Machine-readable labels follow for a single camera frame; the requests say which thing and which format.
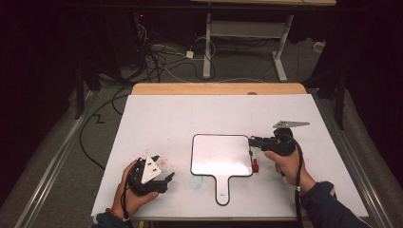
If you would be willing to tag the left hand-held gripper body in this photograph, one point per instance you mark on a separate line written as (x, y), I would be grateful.
(149, 186)

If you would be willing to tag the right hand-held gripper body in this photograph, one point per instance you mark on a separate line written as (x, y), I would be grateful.
(282, 144)

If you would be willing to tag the white marker with red cap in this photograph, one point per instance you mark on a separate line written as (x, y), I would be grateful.
(255, 166)

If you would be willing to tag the person's right hand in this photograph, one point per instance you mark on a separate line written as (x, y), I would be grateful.
(290, 167)

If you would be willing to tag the person's left hand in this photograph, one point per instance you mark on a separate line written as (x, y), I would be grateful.
(122, 196)

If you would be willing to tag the wooden table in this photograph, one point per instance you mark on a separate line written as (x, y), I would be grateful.
(218, 88)

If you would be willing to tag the white power adapter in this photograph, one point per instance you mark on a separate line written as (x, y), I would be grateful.
(189, 54)

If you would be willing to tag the metal floor rail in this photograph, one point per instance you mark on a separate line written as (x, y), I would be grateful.
(358, 171)
(50, 171)

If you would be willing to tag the white metal desk frame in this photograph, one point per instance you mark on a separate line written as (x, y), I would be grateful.
(207, 47)

